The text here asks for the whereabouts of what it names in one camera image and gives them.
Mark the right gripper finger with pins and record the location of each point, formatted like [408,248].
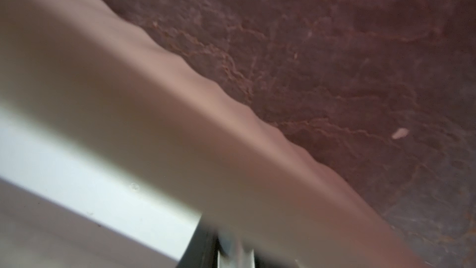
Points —
[202,251]

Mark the white plastic storage box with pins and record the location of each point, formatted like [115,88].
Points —
[77,71]

